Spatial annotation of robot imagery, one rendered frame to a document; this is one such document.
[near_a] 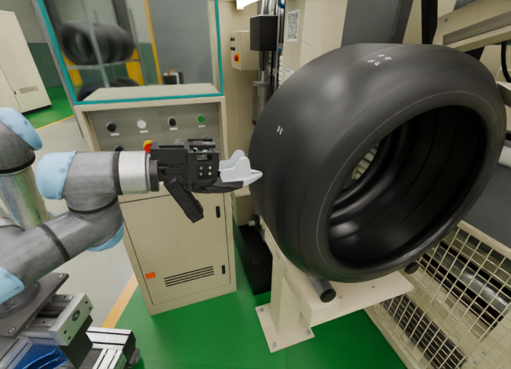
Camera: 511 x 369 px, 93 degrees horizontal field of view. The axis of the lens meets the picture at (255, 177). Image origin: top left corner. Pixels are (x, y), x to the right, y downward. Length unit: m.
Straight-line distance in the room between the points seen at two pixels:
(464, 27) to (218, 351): 1.68
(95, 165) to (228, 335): 1.38
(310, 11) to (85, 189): 0.66
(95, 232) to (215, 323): 1.29
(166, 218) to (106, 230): 0.79
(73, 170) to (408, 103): 0.53
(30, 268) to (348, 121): 0.52
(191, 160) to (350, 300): 0.64
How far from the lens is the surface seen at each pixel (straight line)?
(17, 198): 0.93
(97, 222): 0.50
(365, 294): 0.88
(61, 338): 1.14
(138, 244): 1.39
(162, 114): 1.11
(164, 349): 1.70
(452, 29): 0.94
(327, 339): 1.70
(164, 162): 0.44
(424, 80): 0.49
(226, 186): 0.45
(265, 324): 1.68
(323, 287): 0.71
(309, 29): 0.78
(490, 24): 0.89
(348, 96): 0.44
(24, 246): 0.49
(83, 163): 0.45
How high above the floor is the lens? 1.48
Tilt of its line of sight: 30 degrees down
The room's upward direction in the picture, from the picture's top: straight up
